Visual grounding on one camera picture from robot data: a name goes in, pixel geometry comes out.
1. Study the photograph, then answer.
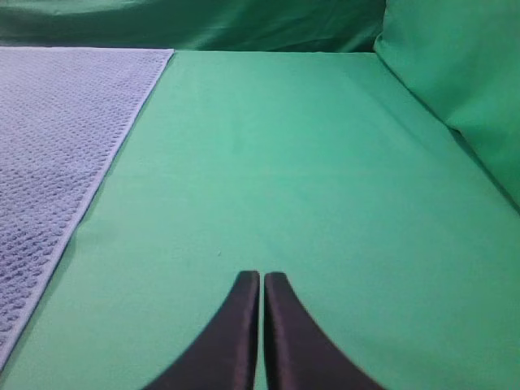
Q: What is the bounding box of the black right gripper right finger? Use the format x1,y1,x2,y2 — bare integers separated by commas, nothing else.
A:
263,272,382,389

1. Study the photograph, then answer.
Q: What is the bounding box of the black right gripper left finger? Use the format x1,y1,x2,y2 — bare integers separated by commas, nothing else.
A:
145,271,260,389

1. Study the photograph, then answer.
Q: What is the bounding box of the blue waffle weave towel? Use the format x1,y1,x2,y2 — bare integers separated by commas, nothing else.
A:
1,46,174,362

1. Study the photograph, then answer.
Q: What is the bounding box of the green backdrop cloth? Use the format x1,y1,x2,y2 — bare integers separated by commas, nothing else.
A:
0,0,520,215

